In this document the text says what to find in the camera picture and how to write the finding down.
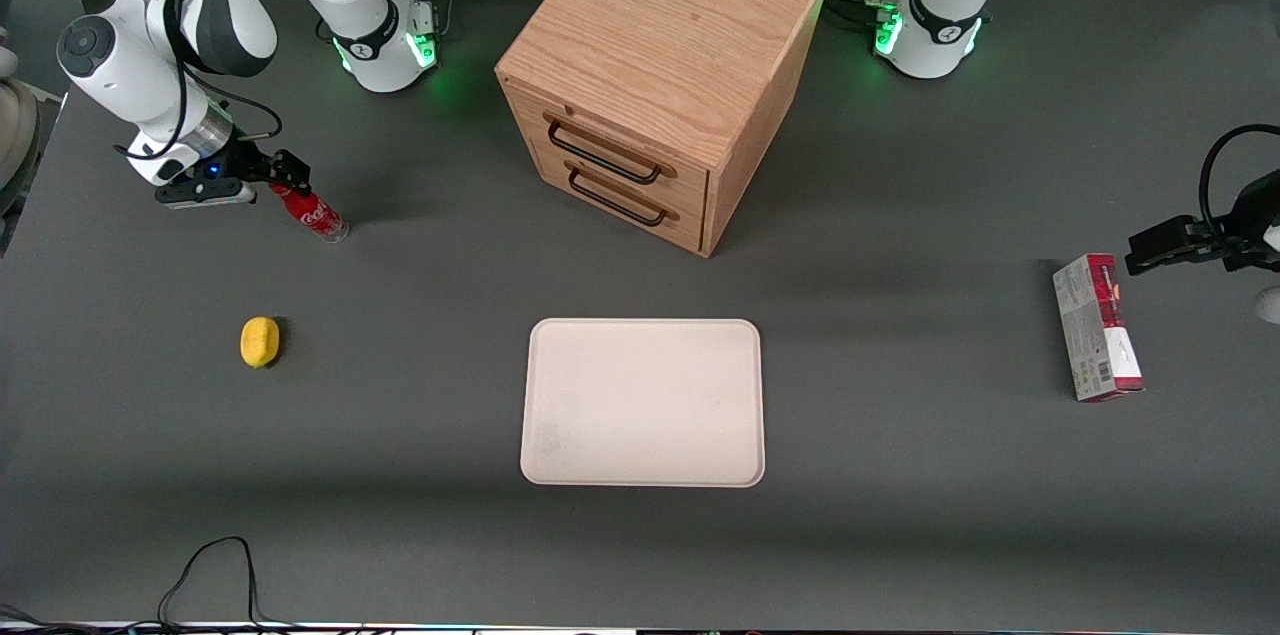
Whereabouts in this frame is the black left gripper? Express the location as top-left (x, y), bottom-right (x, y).
top-left (1125, 170), bottom-right (1280, 277)

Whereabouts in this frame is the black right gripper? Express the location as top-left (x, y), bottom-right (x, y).
top-left (204, 139), bottom-right (314, 193)

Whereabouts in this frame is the red coke bottle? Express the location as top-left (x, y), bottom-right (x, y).
top-left (270, 179), bottom-right (351, 244)

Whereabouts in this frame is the cream rectangular tray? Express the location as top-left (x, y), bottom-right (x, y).
top-left (520, 318), bottom-right (766, 488)

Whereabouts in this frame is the grey and red carton box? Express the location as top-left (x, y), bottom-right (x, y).
top-left (1052, 253), bottom-right (1146, 403)

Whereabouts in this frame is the yellow lemon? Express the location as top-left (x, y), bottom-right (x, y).
top-left (240, 316), bottom-right (282, 369)

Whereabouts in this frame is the beige rounded object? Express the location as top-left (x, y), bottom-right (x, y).
top-left (0, 47), bottom-right (42, 218)

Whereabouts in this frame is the upper wooden drawer front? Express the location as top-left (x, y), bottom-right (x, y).
top-left (505, 83), bottom-right (713, 211)

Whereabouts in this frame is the wooden drawer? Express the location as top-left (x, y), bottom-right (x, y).
top-left (525, 140), bottom-right (710, 254)
top-left (505, 83), bottom-right (713, 211)

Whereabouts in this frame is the lower wooden drawer front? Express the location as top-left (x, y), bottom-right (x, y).
top-left (525, 140), bottom-right (710, 254)

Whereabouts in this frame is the wooden drawer cabinet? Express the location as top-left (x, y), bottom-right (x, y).
top-left (495, 0), bottom-right (830, 259)

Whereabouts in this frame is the black left arm wrist cable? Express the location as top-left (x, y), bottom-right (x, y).
top-left (1199, 124), bottom-right (1280, 238)

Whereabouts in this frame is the black arm wrist cable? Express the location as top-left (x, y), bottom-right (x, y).
top-left (1199, 124), bottom-right (1280, 238)
top-left (114, 0), bottom-right (286, 162)

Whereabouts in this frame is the black right arm wrist cable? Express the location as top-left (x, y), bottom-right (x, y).
top-left (114, 0), bottom-right (286, 162)

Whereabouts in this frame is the black upper drawer handle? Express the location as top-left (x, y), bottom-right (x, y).
top-left (545, 118), bottom-right (666, 186)

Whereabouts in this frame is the black drawer handle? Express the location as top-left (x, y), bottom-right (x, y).
top-left (545, 118), bottom-right (666, 186)
top-left (567, 165), bottom-right (668, 227)

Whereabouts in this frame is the black lower drawer handle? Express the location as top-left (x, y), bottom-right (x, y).
top-left (567, 165), bottom-right (668, 227)

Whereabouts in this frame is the black looped floor cable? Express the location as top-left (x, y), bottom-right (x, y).
top-left (0, 536), bottom-right (301, 635)

